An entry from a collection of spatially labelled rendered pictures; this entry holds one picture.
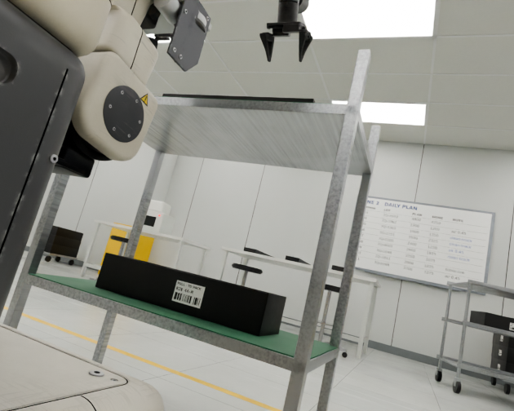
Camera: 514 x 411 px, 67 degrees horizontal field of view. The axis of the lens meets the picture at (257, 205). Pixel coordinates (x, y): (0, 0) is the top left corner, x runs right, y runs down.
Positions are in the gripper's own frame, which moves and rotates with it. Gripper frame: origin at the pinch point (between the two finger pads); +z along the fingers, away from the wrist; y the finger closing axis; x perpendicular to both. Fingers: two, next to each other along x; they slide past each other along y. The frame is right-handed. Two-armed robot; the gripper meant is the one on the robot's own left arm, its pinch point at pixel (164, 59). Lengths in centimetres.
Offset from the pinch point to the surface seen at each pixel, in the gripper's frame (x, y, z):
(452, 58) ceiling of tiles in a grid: -328, -91, -48
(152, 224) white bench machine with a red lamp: -301, 249, 173
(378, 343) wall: -383, -60, 305
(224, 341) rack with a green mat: 41, -49, 67
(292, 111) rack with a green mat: 15, -52, 14
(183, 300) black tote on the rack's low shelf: 26, -28, 69
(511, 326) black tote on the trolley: -252, -171, 179
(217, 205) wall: -452, 233, 173
